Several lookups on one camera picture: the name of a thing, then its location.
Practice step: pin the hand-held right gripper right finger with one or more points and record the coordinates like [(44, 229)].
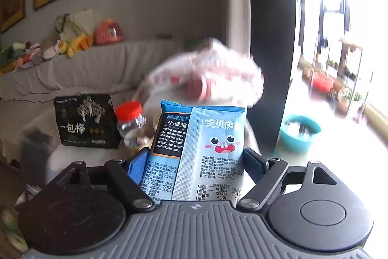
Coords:
[(256, 165)]

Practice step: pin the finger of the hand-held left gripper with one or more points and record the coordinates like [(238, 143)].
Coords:
[(35, 149)]

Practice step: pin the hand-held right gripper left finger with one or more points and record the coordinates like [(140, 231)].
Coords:
[(138, 163)]

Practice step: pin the blue snack packet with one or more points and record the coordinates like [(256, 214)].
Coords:
[(212, 140)]

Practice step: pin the white printed plastic bag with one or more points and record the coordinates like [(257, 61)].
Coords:
[(218, 64)]

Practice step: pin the clear jar with red lid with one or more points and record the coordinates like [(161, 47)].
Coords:
[(130, 122)]

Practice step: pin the teal basin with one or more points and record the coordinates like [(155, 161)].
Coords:
[(298, 134)]

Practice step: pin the black snack bag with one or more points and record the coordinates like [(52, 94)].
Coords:
[(85, 122)]

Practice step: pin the green patterned clothing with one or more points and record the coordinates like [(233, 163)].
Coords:
[(12, 231)]

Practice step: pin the pile of stuffed toys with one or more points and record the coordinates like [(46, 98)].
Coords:
[(36, 52)]

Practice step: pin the grey covered sofa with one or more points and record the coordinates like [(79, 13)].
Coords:
[(91, 64)]

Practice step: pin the red basin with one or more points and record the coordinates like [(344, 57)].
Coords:
[(322, 85)]

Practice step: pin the plant rack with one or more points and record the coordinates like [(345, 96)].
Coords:
[(348, 80)]

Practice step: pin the beige canvas bag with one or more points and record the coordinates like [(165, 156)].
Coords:
[(75, 25)]

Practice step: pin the black pillar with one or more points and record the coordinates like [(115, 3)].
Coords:
[(271, 34)]

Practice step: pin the orange toy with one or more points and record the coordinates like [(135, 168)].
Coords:
[(107, 33)]

